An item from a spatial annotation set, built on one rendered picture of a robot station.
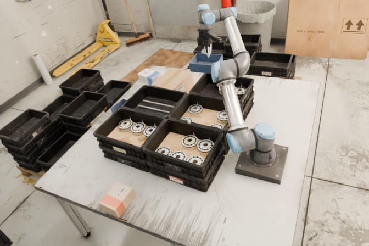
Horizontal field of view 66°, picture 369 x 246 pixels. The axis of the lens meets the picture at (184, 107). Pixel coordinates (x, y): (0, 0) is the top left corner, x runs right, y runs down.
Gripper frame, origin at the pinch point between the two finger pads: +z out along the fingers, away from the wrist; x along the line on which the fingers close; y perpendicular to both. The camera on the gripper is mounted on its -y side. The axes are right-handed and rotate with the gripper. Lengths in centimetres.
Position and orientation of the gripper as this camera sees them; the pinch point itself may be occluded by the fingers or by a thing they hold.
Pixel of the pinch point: (209, 55)
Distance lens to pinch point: 209.9
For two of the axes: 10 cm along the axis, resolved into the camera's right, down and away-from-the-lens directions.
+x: -4.5, 5.2, -7.2
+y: -8.8, -1.6, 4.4
